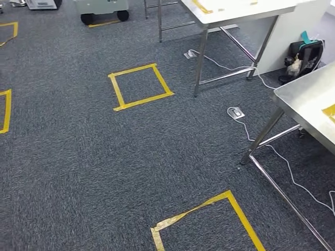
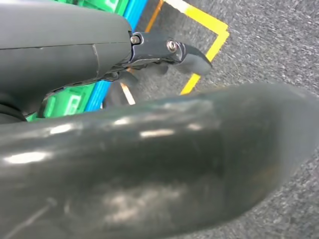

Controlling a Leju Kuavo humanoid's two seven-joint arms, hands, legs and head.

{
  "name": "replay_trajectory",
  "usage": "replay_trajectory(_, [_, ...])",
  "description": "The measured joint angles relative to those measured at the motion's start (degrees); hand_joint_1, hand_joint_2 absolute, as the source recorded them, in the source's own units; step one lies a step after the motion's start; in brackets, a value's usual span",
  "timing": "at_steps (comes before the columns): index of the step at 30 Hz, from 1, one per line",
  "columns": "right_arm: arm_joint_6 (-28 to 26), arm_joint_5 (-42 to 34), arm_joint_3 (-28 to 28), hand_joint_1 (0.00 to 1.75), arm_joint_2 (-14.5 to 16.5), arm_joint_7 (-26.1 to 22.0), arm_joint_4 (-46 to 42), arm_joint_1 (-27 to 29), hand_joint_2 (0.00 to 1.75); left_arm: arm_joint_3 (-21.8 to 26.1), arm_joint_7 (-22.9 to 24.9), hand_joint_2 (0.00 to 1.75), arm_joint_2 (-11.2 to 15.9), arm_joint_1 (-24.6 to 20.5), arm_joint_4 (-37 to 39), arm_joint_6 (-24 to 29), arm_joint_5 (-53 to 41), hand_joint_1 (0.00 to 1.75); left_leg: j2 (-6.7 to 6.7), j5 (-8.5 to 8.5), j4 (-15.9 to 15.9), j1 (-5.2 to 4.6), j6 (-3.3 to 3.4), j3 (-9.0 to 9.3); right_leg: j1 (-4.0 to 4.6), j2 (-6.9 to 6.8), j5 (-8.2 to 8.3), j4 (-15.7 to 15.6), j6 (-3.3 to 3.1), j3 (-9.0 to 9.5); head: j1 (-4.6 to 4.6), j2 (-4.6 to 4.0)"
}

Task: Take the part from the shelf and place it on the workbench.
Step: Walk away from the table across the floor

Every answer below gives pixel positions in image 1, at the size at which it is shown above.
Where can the steel workbench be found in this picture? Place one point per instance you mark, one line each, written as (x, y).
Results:
(308, 93)

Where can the white desk steel legs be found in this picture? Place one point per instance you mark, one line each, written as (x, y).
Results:
(287, 31)

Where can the steel table frame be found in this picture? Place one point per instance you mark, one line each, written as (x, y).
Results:
(159, 20)

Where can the grey machine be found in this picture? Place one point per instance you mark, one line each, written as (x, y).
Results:
(41, 4)

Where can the yellow tape strip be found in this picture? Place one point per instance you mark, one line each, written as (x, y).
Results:
(201, 7)

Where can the steel floor socket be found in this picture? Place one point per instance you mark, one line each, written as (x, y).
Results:
(190, 54)
(236, 113)

